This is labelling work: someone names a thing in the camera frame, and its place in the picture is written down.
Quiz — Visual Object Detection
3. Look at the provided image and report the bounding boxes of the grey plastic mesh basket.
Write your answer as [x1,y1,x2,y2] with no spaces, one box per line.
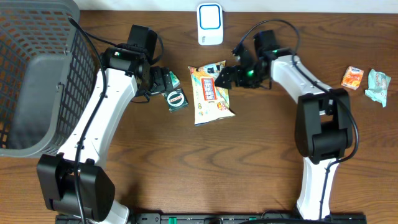
[1,0,96,157]

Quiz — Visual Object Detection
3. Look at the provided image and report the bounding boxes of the large yellow snack bag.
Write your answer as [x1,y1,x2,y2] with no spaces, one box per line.
[188,60,235,126]

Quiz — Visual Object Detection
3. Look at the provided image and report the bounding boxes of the dark green round-label packet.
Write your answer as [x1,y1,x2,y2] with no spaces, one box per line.
[162,88,188,112]

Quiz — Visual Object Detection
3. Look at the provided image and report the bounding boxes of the light blue small packet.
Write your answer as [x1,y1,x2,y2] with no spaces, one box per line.
[365,69,391,108]

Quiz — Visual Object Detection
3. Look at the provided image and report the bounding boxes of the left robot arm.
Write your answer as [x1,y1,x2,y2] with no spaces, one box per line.
[37,25,173,223]

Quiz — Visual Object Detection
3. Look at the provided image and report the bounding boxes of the green white packet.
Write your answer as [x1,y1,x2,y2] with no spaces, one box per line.
[169,71,180,89]

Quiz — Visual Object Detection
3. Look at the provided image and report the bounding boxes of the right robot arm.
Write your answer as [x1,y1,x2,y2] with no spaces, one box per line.
[215,30,353,220]

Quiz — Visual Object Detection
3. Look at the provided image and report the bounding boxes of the white barcode scanner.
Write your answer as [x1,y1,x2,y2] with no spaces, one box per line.
[197,2,224,45]

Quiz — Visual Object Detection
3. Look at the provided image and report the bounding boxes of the orange small packet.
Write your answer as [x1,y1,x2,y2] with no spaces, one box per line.
[341,66,364,90]

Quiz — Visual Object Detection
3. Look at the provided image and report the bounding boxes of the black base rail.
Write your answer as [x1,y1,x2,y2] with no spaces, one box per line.
[55,212,368,224]

